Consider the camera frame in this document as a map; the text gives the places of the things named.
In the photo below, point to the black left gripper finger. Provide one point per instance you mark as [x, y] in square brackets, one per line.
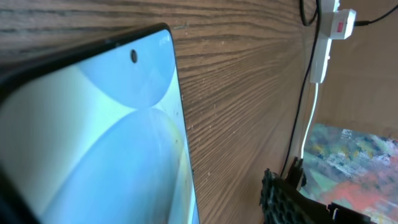
[281, 203]

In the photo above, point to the Samsung Galaxy smartphone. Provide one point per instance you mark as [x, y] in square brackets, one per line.
[95, 133]

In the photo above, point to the white charger plug adapter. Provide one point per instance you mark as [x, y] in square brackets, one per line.
[342, 24]

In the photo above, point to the colourful patterned floor mat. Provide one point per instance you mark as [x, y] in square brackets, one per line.
[353, 169]

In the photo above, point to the cardboard back panel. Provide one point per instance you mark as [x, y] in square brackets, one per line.
[360, 87]

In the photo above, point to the white power strip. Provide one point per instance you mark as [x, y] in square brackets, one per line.
[322, 49]

